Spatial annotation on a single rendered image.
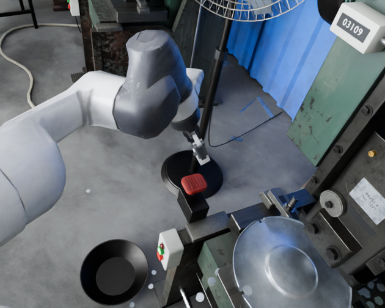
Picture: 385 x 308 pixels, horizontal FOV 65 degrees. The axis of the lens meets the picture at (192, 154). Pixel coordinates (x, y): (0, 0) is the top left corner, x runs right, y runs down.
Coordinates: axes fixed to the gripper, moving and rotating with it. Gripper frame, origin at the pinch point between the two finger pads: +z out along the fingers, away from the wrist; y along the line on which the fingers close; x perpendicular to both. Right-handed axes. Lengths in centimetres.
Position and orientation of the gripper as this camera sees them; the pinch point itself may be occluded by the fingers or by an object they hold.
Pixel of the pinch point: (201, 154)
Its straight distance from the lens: 81.3
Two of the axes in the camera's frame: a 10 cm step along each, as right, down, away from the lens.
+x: 8.8, -4.8, 0.2
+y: 4.0, 7.2, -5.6
